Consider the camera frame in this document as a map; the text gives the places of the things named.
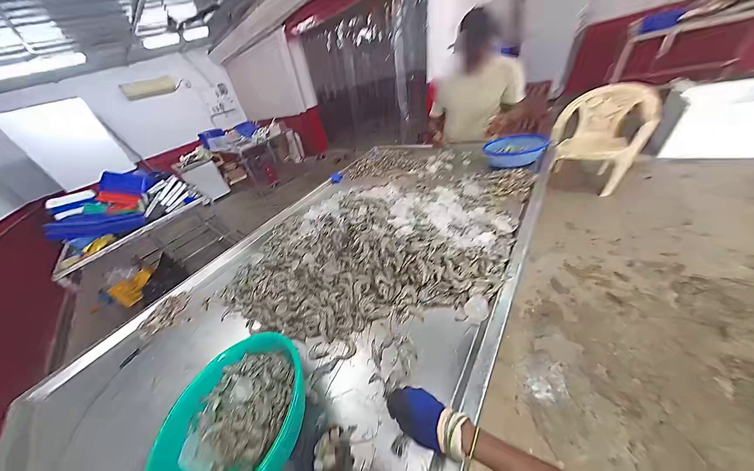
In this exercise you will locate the cream plastic chair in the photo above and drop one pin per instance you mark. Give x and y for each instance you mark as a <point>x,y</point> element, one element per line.
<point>606,127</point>

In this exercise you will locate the wall electrical switch boards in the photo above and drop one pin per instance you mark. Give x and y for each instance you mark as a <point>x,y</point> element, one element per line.
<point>221,97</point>

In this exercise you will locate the clear ice lump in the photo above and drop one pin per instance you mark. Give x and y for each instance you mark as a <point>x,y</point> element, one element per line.
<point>476,309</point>

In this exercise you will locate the large bright white panel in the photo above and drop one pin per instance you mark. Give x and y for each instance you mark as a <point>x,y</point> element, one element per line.
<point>730,121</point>

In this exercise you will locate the teal plastic basin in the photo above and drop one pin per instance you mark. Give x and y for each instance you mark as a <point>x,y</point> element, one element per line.
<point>186,407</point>

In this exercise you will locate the person's right hand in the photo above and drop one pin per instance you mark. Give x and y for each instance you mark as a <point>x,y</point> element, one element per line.
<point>421,418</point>

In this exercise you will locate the large stainless steel table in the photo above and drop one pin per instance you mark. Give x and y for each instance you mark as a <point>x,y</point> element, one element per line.
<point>108,399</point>

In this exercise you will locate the scattered shrimp cluster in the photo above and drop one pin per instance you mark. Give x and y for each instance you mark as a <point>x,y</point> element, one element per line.
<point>393,358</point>

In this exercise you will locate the person's right fingers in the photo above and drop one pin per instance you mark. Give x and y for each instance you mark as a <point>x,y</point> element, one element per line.
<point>400,401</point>

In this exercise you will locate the tan shrimp heap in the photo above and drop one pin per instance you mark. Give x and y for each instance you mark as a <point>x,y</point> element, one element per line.
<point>508,183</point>

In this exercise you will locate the transparent strip curtain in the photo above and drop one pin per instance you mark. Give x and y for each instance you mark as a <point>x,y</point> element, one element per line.
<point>367,78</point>

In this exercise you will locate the yellowed wall air conditioner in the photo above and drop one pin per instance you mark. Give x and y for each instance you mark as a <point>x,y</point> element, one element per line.
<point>149,87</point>

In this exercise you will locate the large pile of grey shrimp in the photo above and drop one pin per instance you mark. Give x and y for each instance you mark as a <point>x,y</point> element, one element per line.
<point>344,268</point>

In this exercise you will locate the person's right forearm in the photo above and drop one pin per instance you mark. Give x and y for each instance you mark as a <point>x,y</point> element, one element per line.
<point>498,452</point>

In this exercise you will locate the blue plastic basin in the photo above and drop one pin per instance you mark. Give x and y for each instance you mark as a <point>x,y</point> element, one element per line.
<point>513,157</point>

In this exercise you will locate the white crushed ice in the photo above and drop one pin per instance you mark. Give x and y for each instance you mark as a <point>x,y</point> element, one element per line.
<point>439,214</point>

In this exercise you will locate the small dark thin object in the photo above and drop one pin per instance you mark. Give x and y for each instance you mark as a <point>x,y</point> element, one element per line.
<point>131,357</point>

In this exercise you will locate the yellow plastic bag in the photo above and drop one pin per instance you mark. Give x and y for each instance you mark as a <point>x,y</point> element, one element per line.
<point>130,288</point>

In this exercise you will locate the brownish shrimp heap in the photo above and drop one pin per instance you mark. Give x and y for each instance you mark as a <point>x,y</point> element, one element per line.
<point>387,162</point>

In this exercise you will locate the stack of coloured crates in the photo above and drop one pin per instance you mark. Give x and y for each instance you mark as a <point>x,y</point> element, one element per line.
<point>105,209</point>

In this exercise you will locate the basin load of shrimp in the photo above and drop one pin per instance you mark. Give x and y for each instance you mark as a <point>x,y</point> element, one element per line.
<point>252,409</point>

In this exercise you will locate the small heap of shrimp waste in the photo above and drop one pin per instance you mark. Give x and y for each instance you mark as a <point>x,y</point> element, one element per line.
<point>166,313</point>

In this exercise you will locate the white box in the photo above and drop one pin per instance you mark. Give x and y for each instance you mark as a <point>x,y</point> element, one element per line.
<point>207,180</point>

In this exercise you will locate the black bag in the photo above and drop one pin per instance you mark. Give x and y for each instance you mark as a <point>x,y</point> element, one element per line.
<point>165,278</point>

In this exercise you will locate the low metal rack table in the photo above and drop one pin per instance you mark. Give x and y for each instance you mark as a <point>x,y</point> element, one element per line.
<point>135,233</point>

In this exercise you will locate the bright white wall panel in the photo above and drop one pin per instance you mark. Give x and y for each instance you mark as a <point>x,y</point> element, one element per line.
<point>65,145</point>

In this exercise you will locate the small dark shrimp heap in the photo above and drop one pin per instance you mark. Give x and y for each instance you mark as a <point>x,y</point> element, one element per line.
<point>334,450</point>

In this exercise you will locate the cluttered side table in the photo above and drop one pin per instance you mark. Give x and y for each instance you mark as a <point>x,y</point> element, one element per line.
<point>262,145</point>

